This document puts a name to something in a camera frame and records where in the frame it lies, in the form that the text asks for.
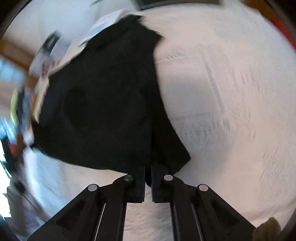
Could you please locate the black garment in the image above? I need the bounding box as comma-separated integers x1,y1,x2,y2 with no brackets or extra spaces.
32,15,191,175

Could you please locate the stack of folded clothes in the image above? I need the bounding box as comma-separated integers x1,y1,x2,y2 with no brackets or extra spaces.
10,86,38,146

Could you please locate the tea set cardboard box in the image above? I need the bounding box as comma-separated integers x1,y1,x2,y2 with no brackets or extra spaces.
29,31,71,78

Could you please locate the white paper booklet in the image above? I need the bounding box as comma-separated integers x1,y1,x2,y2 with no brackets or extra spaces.
79,9,142,47

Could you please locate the red plastic basket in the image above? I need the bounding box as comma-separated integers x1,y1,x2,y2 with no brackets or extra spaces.
270,18,296,49

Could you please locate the black gift bag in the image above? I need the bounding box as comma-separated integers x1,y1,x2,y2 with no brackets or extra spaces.
135,0,221,11

